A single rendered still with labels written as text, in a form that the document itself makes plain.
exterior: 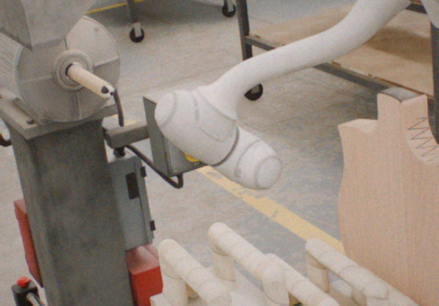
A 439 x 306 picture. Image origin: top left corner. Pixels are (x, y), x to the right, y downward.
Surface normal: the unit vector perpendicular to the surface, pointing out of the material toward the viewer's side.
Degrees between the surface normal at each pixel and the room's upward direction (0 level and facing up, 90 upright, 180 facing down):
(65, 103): 98
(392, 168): 90
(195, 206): 0
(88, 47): 85
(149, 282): 90
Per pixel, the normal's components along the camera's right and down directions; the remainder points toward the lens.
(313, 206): -0.13, -0.92
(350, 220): -0.89, 0.26
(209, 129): 0.39, 0.34
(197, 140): 0.24, 0.52
